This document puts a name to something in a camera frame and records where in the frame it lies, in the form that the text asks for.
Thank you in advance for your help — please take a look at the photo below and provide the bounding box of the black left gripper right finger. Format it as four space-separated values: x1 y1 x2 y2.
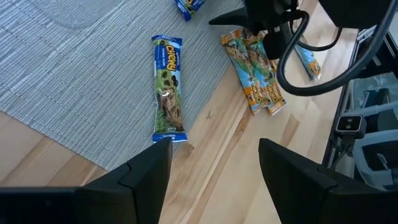
257 138 374 224

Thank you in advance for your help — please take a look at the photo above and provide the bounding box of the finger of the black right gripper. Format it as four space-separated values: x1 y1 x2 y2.
262 21 294 60
208 6 249 27

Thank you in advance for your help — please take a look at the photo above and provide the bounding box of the thick black cable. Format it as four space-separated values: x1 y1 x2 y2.
275 0 398 97

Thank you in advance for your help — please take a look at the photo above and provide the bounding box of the grey-blue chair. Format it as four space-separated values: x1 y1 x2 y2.
348 71 398 191

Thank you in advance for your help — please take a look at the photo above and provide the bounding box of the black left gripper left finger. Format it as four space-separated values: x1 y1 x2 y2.
75 138 174 224

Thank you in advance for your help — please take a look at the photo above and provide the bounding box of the thin black cable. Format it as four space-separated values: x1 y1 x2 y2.
289 18 343 53

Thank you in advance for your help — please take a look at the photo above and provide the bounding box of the small black camera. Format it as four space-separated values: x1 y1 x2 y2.
335 114 368 140

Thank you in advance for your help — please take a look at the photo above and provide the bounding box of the blue granola bar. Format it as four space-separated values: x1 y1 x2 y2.
151 34 188 144
174 0 206 22

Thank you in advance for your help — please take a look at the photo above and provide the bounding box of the orange granola bar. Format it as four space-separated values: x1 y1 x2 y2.
221 29 265 116
293 43 323 82
245 29 288 116

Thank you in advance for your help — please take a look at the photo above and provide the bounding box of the grey woven placemat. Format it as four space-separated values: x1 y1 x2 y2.
0 0 245 172

